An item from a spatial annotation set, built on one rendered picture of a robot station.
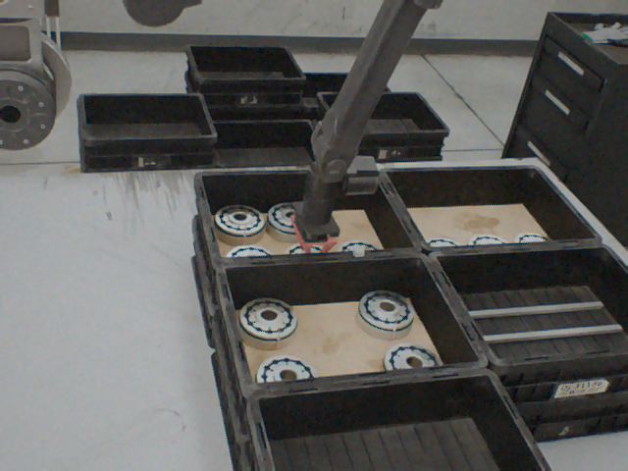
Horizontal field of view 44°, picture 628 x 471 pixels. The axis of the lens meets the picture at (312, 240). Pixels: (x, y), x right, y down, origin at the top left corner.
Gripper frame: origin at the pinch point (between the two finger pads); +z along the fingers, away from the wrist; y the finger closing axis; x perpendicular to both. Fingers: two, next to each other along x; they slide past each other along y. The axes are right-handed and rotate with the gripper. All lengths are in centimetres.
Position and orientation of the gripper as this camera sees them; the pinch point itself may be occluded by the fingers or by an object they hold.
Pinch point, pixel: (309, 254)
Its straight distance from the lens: 150.1
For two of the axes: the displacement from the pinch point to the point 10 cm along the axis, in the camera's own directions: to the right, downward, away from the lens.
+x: -9.4, 0.8, -3.3
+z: -1.4, 7.9, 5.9
